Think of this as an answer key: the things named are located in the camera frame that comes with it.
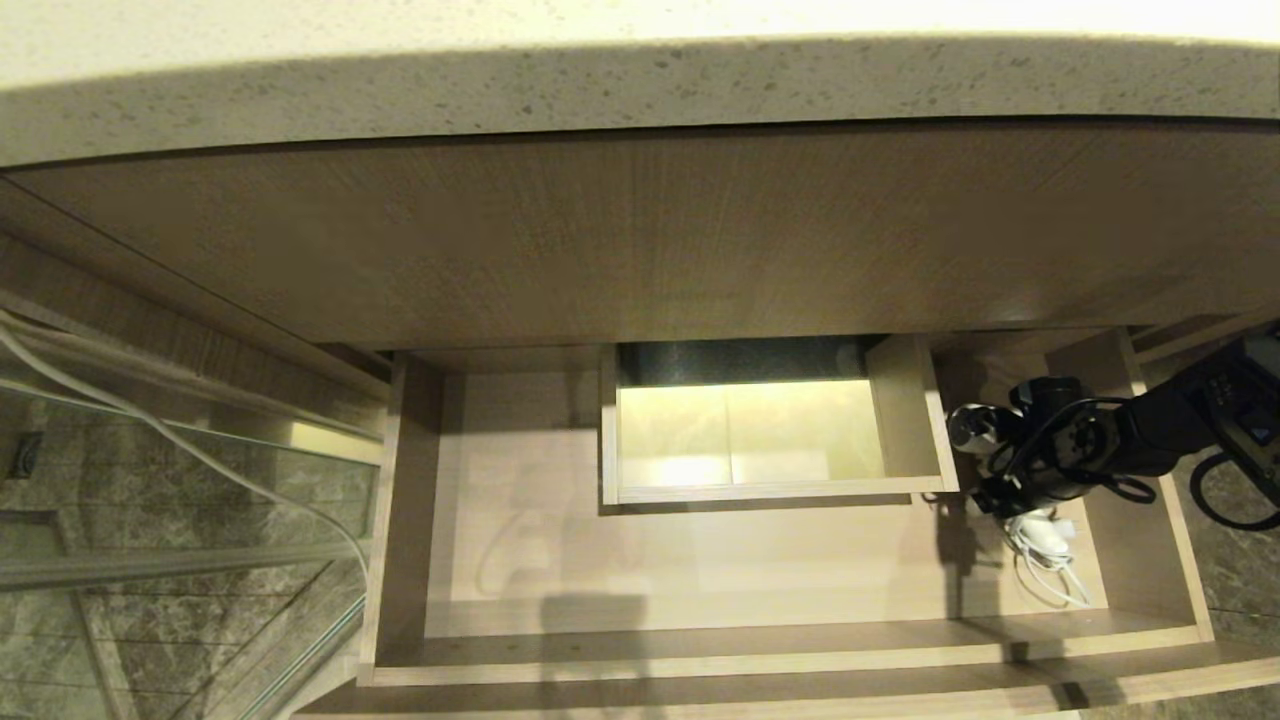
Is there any white hair dryer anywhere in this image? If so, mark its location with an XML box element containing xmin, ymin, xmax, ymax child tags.
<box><xmin>946</xmin><ymin>402</ymin><xmax>1079</xmax><ymax>557</ymax></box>

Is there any chrome floor rail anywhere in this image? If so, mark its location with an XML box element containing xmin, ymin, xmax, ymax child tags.
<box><xmin>235</xmin><ymin>595</ymin><xmax>367</xmax><ymax>720</ymax></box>

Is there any fixed wooden cabinet front panel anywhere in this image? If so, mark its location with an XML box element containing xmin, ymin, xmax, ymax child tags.
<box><xmin>5</xmin><ymin>120</ymin><xmax>1280</xmax><ymax>353</ymax></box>

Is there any wooden vanity drawer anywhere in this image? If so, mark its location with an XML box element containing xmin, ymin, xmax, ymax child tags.
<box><xmin>290</xmin><ymin>325</ymin><xmax>1280</xmax><ymax>720</ymax></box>

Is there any thin white cable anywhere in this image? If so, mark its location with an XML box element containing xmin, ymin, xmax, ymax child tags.
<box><xmin>0</xmin><ymin>308</ymin><xmax>373</xmax><ymax>586</ymax></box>

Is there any speckled stone countertop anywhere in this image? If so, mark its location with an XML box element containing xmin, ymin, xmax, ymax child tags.
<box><xmin>0</xmin><ymin>0</ymin><xmax>1280</xmax><ymax>169</ymax></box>

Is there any grey hair dryer cord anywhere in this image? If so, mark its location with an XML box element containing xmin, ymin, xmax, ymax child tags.
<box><xmin>1008</xmin><ymin>515</ymin><xmax>1093</xmax><ymax>609</ymax></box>

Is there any glass shower partition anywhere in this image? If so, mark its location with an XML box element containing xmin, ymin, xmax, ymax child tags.
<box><xmin>0</xmin><ymin>288</ymin><xmax>389</xmax><ymax>720</ymax></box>

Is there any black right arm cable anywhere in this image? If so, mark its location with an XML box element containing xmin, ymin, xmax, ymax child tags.
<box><xmin>985</xmin><ymin>395</ymin><xmax>1280</xmax><ymax>533</ymax></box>

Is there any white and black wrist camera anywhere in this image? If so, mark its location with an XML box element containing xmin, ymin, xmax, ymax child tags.
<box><xmin>972</xmin><ymin>476</ymin><xmax>1036</xmax><ymax>519</ymax></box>

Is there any wooden cabinet side panel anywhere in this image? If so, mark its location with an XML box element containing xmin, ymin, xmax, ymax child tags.
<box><xmin>0</xmin><ymin>178</ymin><xmax>397</xmax><ymax>403</ymax></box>

